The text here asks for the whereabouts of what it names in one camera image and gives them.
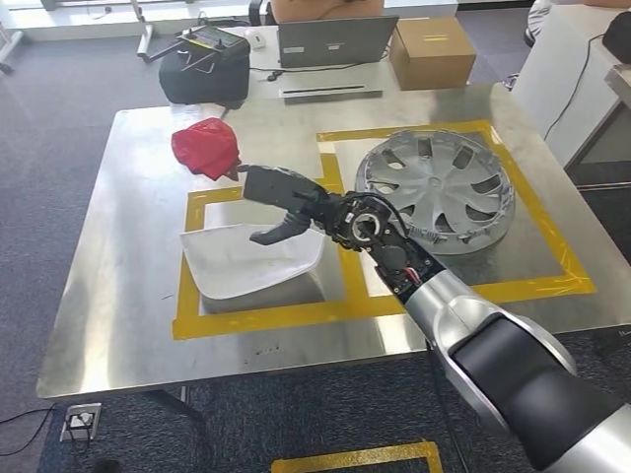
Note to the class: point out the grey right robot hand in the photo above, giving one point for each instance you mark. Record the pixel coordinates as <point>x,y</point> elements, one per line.
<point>276,234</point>

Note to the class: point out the white plastic shell part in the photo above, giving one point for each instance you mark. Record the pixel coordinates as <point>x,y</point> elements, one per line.
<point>236,264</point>

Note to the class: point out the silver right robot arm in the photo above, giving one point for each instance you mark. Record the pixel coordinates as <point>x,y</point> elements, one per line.
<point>468,320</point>

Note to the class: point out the steel workbench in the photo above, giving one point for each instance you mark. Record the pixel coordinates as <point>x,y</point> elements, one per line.
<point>123,261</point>
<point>598,150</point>

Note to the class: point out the red cloth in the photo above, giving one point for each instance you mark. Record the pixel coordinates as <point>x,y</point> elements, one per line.
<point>207,147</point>

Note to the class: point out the grey metal bar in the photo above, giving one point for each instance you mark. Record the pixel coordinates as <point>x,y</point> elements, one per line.
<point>330,94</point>

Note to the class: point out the black equipment bag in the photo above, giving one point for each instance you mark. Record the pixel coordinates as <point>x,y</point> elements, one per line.
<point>207,81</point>

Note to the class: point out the white computer mouse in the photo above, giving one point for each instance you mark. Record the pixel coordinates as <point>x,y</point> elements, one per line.
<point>255,38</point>

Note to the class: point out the grey laptop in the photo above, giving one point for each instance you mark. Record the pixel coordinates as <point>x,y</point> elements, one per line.
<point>335,42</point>

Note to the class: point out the grey wheel cover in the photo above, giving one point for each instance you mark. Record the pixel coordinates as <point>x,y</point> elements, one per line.
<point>434,189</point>

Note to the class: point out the person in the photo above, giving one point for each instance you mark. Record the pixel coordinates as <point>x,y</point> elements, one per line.
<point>320,9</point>

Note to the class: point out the yellow floor tape outline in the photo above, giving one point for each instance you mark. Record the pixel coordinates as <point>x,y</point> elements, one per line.
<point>345,457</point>

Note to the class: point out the white desk leg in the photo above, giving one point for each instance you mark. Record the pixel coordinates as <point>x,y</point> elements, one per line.
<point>10,46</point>
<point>143,36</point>

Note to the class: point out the cardboard box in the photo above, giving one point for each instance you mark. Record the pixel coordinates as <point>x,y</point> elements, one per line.
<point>434,55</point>

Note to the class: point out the steel floor socket with plug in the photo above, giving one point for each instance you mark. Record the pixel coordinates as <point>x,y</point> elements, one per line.
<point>80,422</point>

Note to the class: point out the white upright panel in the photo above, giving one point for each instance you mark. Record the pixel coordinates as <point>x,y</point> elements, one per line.
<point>547,78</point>

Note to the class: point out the black rounded object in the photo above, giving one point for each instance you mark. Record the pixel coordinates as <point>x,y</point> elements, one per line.
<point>619,36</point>

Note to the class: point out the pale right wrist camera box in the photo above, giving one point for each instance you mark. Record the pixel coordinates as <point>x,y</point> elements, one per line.
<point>276,186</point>

